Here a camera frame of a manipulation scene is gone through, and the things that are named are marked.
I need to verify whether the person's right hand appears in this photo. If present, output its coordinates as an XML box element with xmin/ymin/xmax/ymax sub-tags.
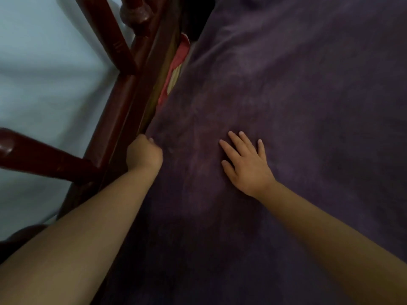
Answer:
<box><xmin>218</xmin><ymin>130</ymin><xmax>277</xmax><ymax>199</ymax></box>

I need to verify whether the person's right forearm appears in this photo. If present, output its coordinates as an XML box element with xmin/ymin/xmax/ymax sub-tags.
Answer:
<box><xmin>256</xmin><ymin>180</ymin><xmax>407</xmax><ymax>305</ymax></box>

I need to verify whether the red wooden bed frame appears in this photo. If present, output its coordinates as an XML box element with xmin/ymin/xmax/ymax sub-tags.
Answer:
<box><xmin>0</xmin><ymin>0</ymin><xmax>217</xmax><ymax>283</ymax></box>

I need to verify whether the person's left forearm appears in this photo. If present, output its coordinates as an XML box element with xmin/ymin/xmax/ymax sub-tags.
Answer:
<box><xmin>0</xmin><ymin>166</ymin><xmax>159</xmax><ymax>305</ymax></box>

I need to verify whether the purple plush bed sheet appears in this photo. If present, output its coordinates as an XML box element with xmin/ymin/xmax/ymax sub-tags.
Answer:
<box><xmin>95</xmin><ymin>0</ymin><xmax>407</xmax><ymax>305</ymax></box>

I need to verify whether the pale mosquito net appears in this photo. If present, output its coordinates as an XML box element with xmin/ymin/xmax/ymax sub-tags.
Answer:
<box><xmin>0</xmin><ymin>0</ymin><xmax>137</xmax><ymax>242</ymax></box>

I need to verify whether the person's left hand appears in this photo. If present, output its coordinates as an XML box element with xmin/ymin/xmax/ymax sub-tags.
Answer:
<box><xmin>126</xmin><ymin>133</ymin><xmax>164</xmax><ymax>172</ymax></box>

